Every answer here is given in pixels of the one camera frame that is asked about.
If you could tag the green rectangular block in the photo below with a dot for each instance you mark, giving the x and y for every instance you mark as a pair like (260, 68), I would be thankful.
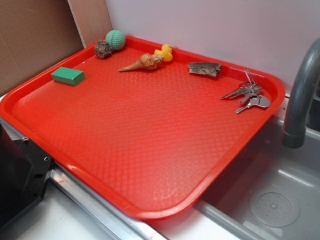
(68, 76)

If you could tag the red plastic tray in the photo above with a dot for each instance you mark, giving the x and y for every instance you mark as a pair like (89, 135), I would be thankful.
(148, 141)

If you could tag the tan spiral seashell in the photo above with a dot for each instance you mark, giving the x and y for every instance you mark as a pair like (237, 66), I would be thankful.
(145, 62)

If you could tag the yellow rubber duck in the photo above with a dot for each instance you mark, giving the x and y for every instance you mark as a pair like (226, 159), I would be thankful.
(165, 52)

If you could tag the brown bark piece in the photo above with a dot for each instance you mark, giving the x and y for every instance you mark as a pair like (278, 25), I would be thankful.
(205, 68)

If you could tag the brown rough rock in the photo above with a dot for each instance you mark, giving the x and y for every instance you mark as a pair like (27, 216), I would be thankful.
(102, 49)

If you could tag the green dimpled ball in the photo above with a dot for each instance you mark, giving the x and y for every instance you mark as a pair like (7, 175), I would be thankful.
(116, 39)

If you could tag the silver key bunch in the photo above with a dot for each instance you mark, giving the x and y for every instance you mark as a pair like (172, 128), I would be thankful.
(250, 91)

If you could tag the grey sink basin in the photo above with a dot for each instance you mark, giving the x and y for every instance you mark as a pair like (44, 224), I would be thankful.
(268, 192)

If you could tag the grey faucet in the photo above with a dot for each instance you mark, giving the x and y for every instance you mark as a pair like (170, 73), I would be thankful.
(303, 109)

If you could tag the brown cardboard panel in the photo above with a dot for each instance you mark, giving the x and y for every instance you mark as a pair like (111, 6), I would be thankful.
(34, 35)

